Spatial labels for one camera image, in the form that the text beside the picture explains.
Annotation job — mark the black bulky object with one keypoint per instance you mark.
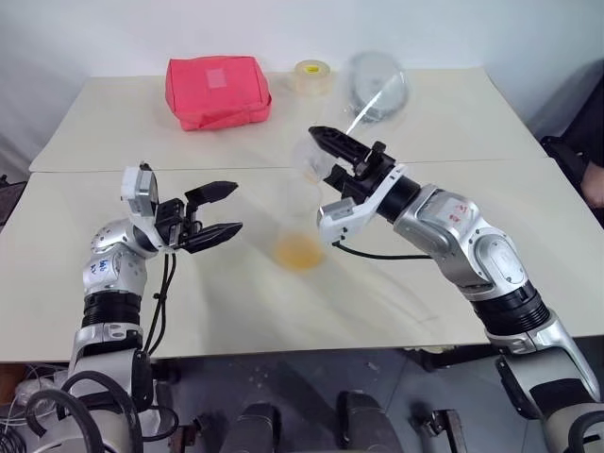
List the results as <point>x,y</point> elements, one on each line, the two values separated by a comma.
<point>561,153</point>

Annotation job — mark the bystander in dark clothes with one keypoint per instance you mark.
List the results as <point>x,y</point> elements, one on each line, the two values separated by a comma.
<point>590,118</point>

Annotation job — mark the clear cup with orange liquid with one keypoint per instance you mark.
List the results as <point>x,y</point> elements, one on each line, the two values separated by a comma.
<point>299,252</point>

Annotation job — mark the brown cardboard box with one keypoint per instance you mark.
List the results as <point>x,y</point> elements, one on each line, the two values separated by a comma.
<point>9,377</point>

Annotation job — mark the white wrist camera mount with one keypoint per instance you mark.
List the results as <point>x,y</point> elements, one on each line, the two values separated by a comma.
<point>340,222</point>
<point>129,189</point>

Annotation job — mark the red fabric pouch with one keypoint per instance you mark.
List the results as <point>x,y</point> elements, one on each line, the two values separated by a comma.
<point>212,94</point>

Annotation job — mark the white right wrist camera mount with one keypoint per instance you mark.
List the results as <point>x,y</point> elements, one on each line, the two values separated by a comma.
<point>340,222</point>

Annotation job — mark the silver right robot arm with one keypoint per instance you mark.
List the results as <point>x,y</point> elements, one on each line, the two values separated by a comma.
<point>472,245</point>

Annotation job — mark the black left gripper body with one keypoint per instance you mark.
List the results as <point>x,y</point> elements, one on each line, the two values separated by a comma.
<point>172,222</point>

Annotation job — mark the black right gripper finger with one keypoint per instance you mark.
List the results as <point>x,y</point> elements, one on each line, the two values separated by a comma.
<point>337,144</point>
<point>337,175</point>

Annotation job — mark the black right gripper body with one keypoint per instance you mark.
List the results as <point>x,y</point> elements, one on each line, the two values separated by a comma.
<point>370,174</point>

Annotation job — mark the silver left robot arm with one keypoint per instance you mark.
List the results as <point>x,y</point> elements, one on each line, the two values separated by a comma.
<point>108,283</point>

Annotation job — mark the clear tape roll yellow core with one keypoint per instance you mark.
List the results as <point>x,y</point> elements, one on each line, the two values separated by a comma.
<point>313,82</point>

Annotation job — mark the dark metal bracket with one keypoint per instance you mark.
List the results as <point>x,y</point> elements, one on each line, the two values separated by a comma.
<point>189,434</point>
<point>441,431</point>

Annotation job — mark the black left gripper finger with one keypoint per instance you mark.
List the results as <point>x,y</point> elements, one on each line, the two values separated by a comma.
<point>212,236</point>
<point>212,191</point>

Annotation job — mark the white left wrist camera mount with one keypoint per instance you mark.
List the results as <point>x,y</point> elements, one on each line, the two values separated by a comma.
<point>129,189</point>

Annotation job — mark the dark rounded shape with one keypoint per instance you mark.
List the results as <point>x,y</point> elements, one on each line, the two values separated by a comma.
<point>257,429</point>
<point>365,424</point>

